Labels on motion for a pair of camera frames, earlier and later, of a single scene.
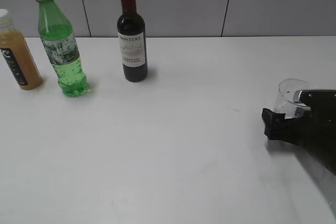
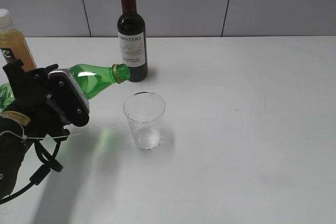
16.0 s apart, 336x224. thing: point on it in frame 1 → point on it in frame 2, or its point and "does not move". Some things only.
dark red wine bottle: [131, 33] does not move
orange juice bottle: [13, 44] does not move
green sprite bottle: [58, 36] → [92, 77]
